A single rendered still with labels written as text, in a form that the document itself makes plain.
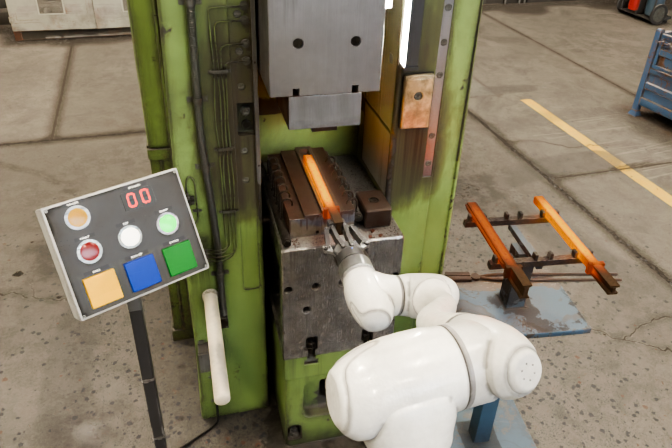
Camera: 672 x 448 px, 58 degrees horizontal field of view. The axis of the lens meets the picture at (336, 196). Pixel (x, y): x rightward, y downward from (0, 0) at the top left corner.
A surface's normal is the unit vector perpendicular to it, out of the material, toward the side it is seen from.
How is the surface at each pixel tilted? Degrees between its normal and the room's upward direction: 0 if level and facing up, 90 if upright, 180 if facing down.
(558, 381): 0
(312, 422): 90
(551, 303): 0
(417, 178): 90
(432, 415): 61
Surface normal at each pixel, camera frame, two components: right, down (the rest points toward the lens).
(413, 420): 0.20, 0.04
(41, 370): 0.04, -0.85
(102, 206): 0.57, -0.06
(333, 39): 0.25, 0.51
